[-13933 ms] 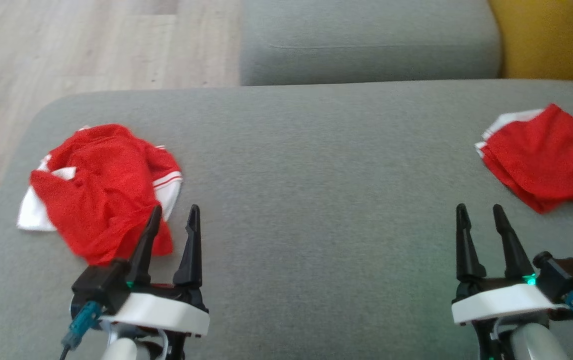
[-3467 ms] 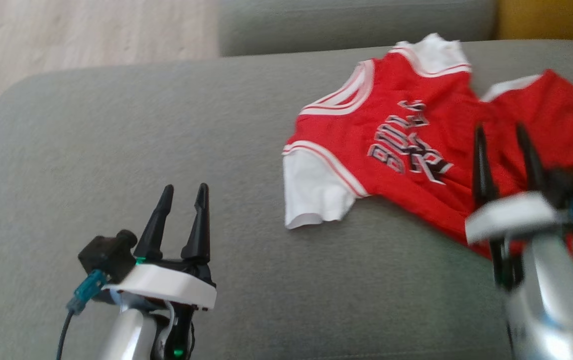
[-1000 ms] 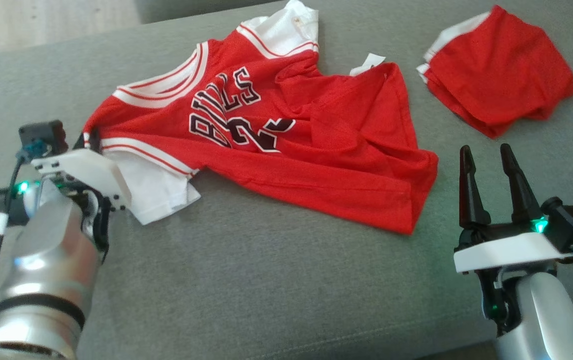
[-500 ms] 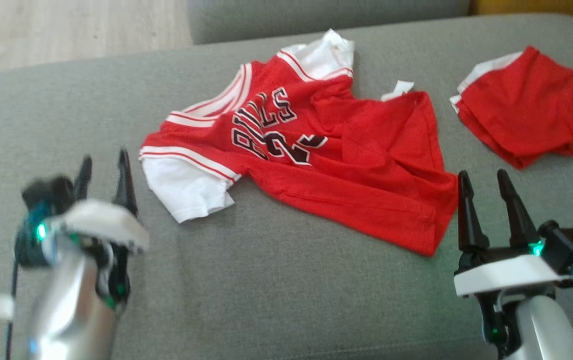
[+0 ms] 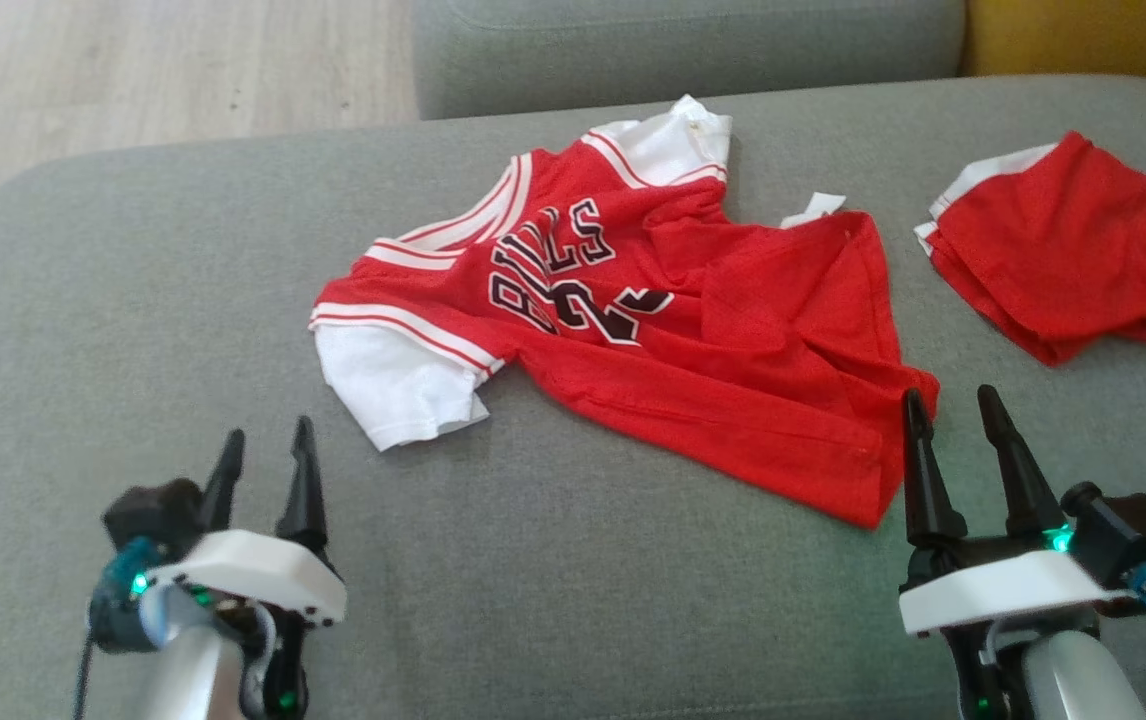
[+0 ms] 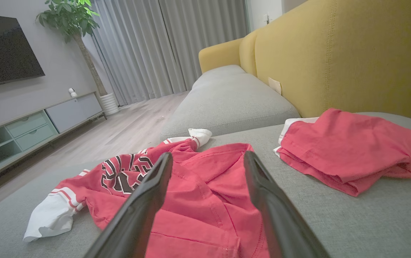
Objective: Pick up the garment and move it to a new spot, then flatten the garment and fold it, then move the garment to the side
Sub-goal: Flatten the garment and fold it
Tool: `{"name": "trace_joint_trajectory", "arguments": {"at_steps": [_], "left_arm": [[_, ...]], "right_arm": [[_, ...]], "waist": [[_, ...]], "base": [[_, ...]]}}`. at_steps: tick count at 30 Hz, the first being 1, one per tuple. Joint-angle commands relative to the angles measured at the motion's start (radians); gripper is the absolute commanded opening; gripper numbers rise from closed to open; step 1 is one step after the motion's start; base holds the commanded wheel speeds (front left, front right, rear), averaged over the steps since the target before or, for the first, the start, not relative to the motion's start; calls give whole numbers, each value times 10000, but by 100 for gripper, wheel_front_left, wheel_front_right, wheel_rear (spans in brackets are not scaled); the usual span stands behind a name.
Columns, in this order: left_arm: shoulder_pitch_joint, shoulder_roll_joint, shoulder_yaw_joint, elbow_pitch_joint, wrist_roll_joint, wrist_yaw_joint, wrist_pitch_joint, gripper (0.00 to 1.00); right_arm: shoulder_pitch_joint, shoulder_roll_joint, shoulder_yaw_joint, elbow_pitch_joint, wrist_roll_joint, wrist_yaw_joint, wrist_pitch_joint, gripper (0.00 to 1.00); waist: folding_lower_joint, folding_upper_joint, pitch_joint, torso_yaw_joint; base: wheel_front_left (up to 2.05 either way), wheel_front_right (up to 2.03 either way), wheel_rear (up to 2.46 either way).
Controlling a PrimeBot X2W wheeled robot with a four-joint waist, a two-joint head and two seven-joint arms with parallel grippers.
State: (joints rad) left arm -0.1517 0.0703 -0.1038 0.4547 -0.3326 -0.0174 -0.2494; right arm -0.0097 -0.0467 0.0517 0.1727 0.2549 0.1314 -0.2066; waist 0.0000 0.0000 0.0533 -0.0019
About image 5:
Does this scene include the grey sofa back cushion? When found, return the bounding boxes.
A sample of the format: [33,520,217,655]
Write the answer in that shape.
[411,0,968,122]

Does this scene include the yellow cushion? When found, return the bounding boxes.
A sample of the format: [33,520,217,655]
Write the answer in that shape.
[963,0,1146,107]

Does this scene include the red shorts white waistband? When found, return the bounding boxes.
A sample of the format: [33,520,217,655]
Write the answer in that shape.
[913,130,1146,368]

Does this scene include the red Bulls jersey white sleeves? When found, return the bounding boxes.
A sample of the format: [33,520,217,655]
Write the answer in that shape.
[309,95,942,530]

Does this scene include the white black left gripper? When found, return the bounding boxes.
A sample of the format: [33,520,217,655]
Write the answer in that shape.
[143,416,349,629]

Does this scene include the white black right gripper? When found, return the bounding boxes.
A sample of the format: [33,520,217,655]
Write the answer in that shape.
[898,384,1140,639]

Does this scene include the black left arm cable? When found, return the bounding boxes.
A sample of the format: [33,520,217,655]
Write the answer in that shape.
[73,538,160,720]

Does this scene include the grey fabric sofa seat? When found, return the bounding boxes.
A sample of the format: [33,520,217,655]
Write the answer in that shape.
[0,75,1146,720]

